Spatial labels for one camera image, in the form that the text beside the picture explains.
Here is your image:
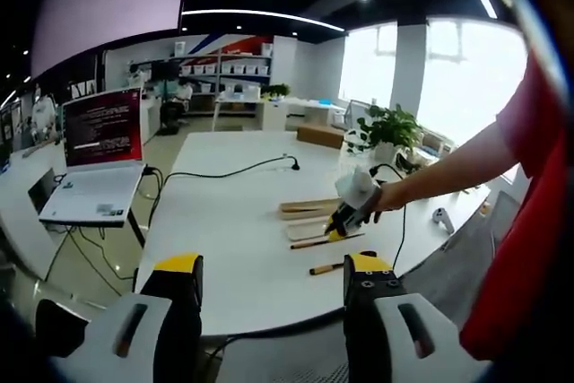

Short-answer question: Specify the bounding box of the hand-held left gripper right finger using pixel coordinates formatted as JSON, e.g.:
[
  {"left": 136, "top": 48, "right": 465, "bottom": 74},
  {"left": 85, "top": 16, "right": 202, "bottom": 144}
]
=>
[{"left": 344, "top": 251, "right": 488, "bottom": 383}]

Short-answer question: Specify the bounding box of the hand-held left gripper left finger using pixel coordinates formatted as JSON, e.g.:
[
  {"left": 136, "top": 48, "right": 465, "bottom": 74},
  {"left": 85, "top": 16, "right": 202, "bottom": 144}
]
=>
[{"left": 48, "top": 253, "right": 205, "bottom": 383}]

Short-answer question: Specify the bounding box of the beige cutlery case lid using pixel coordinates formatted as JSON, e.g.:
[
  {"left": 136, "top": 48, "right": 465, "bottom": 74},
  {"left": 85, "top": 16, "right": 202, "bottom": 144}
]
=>
[{"left": 285, "top": 216, "right": 367, "bottom": 244}]

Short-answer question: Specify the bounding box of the wooden spoon utensil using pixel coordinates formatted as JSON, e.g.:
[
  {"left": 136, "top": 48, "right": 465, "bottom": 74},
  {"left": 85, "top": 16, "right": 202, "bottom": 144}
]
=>
[{"left": 309, "top": 262, "right": 347, "bottom": 276}]

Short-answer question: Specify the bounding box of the beige cutlery case base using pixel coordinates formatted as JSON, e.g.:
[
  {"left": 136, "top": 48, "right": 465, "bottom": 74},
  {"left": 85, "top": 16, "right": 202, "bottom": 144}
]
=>
[{"left": 277, "top": 196, "right": 344, "bottom": 223}]

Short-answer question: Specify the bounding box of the person's right hand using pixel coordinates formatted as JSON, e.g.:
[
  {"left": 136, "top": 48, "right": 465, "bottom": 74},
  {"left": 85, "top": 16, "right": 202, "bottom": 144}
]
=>
[{"left": 367, "top": 179, "right": 408, "bottom": 225}]

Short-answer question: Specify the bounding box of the black and white headset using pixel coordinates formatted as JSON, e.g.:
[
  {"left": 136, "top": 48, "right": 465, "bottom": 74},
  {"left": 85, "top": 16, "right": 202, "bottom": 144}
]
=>
[{"left": 394, "top": 153, "right": 423, "bottom": 175}]

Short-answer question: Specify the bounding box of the brown cardboard box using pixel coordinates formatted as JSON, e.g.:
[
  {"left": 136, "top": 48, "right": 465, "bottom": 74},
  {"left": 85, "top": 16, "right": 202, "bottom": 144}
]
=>
[{"left": 295, "top": 124, "right": 346, "bottom": 150}]

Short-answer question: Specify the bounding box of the potted green plant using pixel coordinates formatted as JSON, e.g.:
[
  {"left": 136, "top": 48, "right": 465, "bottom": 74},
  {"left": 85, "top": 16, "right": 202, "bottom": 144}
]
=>
[{"left": 344, "top": 103, "right": 425, "bottom": 164}]

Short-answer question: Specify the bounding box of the white game controller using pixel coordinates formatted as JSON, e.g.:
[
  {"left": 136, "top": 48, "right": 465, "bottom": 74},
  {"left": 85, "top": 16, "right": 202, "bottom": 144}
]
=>
[{"left": 430, "top": 205, "right": 457, "bottom": 236}]

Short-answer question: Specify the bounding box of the black laptop stand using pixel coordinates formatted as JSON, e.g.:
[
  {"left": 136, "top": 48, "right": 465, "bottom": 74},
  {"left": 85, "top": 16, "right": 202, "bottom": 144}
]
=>
[{"left": 42, "top": 162, "right": 156, "bottom": 283}]

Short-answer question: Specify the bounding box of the green plant on white cabinet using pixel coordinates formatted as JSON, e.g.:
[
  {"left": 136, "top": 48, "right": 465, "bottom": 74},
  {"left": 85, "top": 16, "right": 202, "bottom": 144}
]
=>
[{"left": 262, "top": 83, "right": 291, "bottom": 100}]

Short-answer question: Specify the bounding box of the grey mesh office chair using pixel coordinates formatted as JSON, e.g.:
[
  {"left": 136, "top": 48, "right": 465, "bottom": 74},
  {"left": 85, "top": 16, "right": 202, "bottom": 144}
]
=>
[{"left": 403, "top": 189, "right": 526, "bottom": 312}]

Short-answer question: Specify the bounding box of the person in red shirt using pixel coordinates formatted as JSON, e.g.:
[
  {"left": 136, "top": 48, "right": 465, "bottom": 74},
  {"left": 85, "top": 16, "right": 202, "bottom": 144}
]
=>
[{"left": 460, "top": 39, "right": 573, "bottom": 361}]

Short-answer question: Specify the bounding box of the storage shelf with white bins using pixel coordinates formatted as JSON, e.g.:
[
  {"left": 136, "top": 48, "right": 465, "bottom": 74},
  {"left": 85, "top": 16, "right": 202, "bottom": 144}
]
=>
[{"left": 178, "top": 53, "right": 274, "bottom": 88}]

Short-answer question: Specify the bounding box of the white laptop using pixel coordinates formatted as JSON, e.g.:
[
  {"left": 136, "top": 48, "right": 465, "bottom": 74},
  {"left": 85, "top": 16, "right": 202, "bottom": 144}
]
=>
[{"left": 38, "top": 87, "right": 148, "bottom": 229}]

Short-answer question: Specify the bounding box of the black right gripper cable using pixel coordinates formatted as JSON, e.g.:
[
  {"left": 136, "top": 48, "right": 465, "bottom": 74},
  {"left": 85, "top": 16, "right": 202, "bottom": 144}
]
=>
[{"left": 368, "top": 161, "right": 408, "bottom": 270}]

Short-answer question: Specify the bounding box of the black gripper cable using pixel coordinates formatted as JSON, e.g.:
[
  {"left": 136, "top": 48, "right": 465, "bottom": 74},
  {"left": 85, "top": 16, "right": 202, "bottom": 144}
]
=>
[
  {"left": 201, "top": 333, "right": 239, "bottom": 383},
  {"left": 368, "top": 161, "right": 408, "bottom": 270}
]

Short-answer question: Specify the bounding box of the black power cable with plug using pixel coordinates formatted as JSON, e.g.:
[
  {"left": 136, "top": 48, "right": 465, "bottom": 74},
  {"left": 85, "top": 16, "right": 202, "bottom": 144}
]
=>
[{"left": 145, "top": 154, "right": 302, "bottom": 240}]

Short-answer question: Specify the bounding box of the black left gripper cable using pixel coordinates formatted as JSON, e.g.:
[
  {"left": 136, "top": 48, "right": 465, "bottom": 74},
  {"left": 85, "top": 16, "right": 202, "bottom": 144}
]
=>
[{"left": 201, "top": 333, "right": 239, "bottom": 383}]

